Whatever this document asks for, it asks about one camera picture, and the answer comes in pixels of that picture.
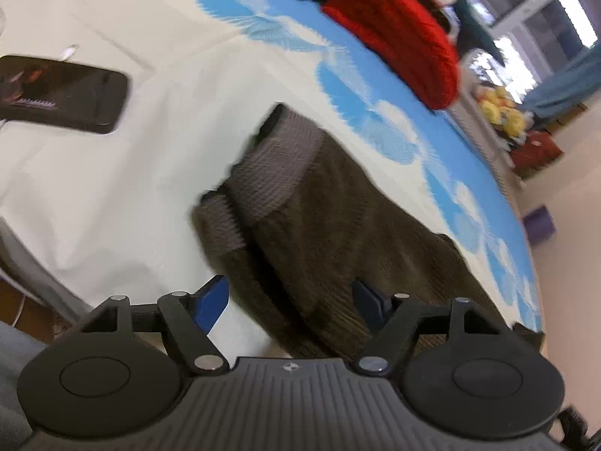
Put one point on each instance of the teal cloth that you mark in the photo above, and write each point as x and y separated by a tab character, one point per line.
476	19

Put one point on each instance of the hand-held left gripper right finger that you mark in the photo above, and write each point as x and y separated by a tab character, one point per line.
372	301

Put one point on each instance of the white blue patterned bed sheet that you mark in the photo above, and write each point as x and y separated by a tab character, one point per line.
117	188

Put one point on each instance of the window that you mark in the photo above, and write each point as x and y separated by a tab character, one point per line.
526	4

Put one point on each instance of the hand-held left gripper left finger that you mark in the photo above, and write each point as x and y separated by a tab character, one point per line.
210	301

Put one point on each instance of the brown and grey sock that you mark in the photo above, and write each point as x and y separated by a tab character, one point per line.
328	225

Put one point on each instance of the red bag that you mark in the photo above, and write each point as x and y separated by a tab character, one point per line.
535	152

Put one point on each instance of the red knitted garment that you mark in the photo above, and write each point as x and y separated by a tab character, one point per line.
399	33

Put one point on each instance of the purple box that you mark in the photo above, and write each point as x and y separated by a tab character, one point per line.
540	223

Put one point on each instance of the yellow plush toys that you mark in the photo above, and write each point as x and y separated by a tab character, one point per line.
504	112

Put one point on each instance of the white low shelf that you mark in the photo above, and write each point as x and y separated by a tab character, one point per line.
488	145

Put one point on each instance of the black smartphone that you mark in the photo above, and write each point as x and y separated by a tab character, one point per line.
61	94

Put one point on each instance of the blue curtain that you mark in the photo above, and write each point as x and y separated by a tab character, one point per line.
563	89

